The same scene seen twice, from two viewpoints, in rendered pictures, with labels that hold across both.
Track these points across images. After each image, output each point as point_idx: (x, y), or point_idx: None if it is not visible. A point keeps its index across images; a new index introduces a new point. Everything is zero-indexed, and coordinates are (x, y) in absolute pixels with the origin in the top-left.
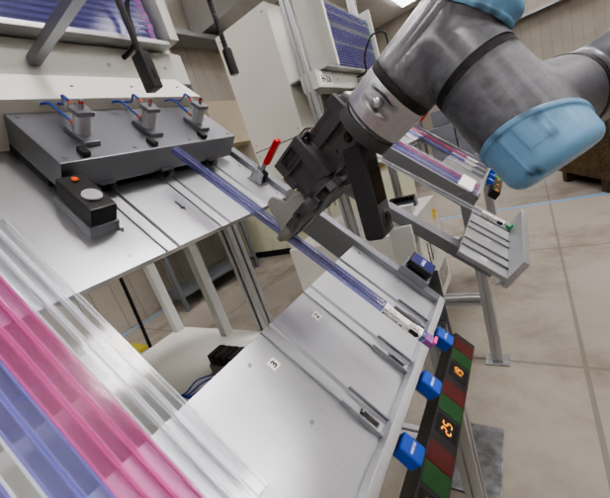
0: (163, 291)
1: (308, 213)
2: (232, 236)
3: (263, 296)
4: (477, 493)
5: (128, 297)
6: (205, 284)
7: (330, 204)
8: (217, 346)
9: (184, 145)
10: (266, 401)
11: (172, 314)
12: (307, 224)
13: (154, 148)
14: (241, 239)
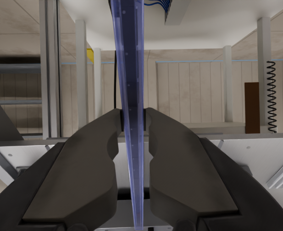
0: (97, 80)
1: None
2: (52, 105)
3: (41, 28)
4: None
5: (115, 87)
6: (84, 73)
7: (13, 189)
8: (97, 17)
9: (118, 225)
10: None
11: (97, 62)
12: (98, 126)
13: (153, 226)
14: (42, 97)
